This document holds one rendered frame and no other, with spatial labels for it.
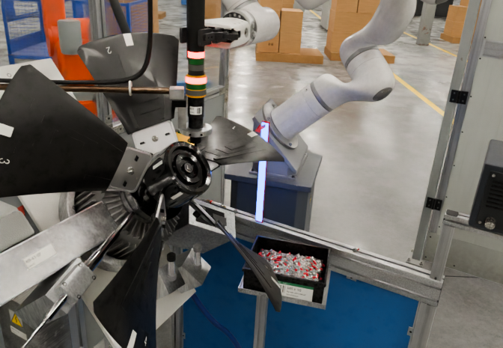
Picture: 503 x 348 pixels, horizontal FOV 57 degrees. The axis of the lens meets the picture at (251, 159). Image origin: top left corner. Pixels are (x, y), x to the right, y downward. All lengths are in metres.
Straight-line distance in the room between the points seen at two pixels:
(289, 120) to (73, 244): 0.89
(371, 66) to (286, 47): 7.09
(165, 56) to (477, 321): 2.14
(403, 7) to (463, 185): 1.59
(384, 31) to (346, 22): 7.67
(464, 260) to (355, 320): 1.55
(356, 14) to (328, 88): 7.59
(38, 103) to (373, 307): 1.07
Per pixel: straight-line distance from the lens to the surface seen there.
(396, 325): 1.49
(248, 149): 1.15
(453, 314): 2.72
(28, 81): 0.85
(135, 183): 0.95
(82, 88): 1.02
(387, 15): 1.37
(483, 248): 2.94
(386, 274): 1.38
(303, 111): 1.57
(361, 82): 1.49
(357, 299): 1.48
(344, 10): 9.03
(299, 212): 1.63
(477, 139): 2.70
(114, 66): 1.08
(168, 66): 1.08
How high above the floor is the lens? 1.61
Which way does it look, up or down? 23 degrees down
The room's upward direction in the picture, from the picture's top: 3 degrees clockwise
